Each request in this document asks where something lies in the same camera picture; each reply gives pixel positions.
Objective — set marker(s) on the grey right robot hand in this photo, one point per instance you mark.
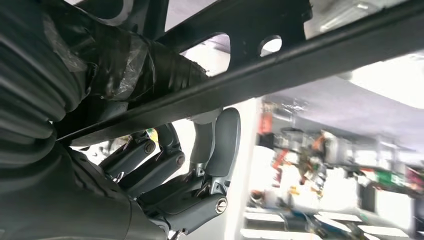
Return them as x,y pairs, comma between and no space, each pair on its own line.
165,185

